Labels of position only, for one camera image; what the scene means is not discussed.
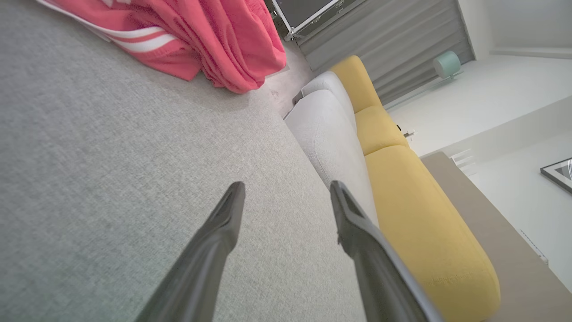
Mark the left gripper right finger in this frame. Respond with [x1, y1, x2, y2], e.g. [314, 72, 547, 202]
[330, 180, 444, 322]

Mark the red and white striped shirt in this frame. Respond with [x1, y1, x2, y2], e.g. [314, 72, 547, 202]
[36, 0, 287, 94]

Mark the long grey sofa seat cushion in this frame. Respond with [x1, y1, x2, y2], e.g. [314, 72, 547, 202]
[284, 89, 380, 229]

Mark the long yellow sofa back cushion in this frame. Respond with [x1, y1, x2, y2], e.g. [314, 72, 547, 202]
[364, 144, 501, 322]

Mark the mint green round lamp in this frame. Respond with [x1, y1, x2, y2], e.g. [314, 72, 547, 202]
[433, 51, 463, 81]

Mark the short grey sofa seat cushion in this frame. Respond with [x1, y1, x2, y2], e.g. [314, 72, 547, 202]
[302, 71, 357, 130]

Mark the grey curtain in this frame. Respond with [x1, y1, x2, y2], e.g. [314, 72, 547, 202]
[297, 0, 476, 106]

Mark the large grey fabric ottoman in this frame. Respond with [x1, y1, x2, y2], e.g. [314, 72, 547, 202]
[0, 0, 369, 322]

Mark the small yellow sofa back cushion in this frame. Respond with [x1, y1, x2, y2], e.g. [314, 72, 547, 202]
[330, 55, 383, 114]

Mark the black case with metal edges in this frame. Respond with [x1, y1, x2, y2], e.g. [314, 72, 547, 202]
[270, 0, 367, 42]

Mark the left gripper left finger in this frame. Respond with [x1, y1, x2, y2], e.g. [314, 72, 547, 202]
[134, 181, 246, 322]

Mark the medium yellow sofa back cushion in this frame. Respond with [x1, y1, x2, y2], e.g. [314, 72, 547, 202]
[355, 105, 410, 156]

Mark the beige long ledge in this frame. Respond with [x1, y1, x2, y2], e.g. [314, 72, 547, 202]
[420, 151, 572, 322]

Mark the black framed picture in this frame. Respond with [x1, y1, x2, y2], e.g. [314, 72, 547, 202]
[540, 157, 572, 194]

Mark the white slatted bracket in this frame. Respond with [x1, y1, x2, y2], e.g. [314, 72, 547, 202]
[449, 149, 479, 177]

